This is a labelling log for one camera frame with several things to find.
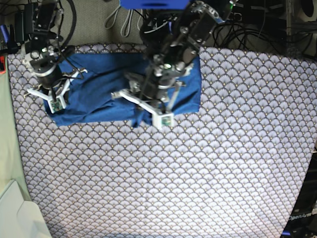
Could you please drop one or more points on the blue handled clamp left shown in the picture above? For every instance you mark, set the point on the blue handled clamp left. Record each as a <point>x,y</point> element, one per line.
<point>11,45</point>

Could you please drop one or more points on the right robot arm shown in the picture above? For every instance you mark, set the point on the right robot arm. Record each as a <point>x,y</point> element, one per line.
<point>46,54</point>

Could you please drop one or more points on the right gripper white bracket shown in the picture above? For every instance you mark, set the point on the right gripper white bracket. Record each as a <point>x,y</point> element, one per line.
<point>55,96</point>

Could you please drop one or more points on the fan-patterned tablecloth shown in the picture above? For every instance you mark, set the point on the fan-patterned tablecloth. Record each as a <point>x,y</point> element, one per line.
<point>234,169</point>

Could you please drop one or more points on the white plastic bin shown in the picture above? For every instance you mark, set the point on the white plastic bin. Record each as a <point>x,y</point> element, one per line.
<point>20,218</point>

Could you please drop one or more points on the blue long-sleeve T-shirt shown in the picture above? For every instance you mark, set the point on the blue long-sleeve T-shirt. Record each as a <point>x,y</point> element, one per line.
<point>89,99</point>

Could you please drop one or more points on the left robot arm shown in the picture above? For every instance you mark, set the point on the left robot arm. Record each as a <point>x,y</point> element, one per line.
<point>173,39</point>

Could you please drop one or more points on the black power supply left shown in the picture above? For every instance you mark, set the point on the black power supply left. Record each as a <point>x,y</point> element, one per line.
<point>23,24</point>

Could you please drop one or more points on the black OpenArm base box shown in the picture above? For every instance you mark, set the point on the black OpenArm base box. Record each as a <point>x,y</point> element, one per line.
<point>302,222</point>

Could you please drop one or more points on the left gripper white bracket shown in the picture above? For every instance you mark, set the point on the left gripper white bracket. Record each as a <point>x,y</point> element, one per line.
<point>157,98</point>

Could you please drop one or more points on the blue box top edge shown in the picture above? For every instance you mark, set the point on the blue box top edge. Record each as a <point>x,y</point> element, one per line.
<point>154,4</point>

